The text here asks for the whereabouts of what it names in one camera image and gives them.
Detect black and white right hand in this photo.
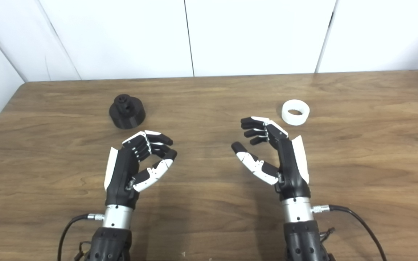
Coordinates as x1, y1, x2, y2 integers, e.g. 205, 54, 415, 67
231, 116, 311, 201

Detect thin right arm wires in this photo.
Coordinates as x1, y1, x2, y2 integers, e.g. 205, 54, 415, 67
320, 228, 336, 243

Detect thin left arm wires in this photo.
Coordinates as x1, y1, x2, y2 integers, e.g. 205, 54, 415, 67
74, 241, 90, 261

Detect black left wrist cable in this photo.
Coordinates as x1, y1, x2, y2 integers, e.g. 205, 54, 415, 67
57, 213, 105, 261

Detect round black stepped part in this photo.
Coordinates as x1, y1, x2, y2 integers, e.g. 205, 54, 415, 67
109, 94, 146, 129

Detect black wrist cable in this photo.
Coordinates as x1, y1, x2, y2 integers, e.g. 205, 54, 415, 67
311, 204, 387, 261
57, 213, 105, 261

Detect white toothed ring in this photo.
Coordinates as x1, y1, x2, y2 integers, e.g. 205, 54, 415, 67
281, 99, 310, 126

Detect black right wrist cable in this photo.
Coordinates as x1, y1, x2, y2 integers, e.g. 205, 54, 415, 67
311, 204, 387, 261

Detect thin arm wires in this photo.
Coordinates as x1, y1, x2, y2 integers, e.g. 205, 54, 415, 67
74, 241, 90, 261
320, 228, 336, 243

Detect black and white left hand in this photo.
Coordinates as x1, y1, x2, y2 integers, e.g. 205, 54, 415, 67
104, 130, 178, 210

